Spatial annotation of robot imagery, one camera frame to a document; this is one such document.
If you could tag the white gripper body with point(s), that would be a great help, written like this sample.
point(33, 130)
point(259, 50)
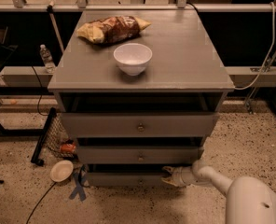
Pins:
point(181, 176)

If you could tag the grey bottom drawer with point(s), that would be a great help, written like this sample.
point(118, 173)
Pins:
point(109, 175)

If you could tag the grey drawer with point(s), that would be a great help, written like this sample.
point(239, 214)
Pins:
point(138, 155)
point(109, 175)
point(138, 125)

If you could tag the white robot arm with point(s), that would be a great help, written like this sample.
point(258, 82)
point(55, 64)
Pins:
point(248, 200)

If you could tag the grey top drawer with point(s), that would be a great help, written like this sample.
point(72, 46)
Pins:
point(138, 125)

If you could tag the grey drawer cabinet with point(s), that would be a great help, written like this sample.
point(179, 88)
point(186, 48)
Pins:
point(185, 76)

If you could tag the grey middle drawer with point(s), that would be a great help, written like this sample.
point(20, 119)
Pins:
point(138, 155)

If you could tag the blue tape cross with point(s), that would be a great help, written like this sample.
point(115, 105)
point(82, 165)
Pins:
point(79, 178)

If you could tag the orange can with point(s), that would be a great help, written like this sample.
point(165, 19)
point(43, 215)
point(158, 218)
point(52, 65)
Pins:
point(68, 148)

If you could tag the white bowl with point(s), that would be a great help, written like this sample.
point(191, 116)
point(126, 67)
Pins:
point(132, 58)

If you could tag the brown yellow chip bag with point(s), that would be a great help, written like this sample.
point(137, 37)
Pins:
point(112, 30)

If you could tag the clear plastic water bottle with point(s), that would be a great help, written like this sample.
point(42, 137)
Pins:
point(47, 59)

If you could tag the grey low bench beam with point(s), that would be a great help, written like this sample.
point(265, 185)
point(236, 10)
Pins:
point(24, 77)

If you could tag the black mesh net frame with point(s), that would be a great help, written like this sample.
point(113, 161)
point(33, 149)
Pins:
point(50, 138)

